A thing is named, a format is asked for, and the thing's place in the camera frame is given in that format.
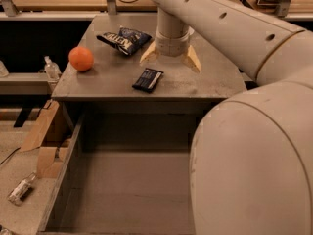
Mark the open grey top drawer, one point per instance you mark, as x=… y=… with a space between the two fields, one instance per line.
x=125 y=174

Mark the dark blue rxbar wrapper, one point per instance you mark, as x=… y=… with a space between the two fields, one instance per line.
x=147 y=81

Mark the orange fruit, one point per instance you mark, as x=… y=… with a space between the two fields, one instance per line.
x=81 y=58

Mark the clear bottle on floor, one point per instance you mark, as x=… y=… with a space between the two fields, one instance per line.
x=15 y=196

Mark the grey cabinet with top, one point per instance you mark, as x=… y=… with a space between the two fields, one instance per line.
x=180 y=99

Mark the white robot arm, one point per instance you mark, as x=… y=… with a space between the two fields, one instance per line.
x=251 y=164

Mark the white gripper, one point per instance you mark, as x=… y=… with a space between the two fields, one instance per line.
x=171 y=47

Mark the clear sanitizer bottle left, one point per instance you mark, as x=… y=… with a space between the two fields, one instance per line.
x=52 y=69

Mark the brown cardboard box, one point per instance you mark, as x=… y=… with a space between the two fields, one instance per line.
x=50 y=135

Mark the blue kettle chip bag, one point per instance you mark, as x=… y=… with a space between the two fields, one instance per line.
x=128 y=41

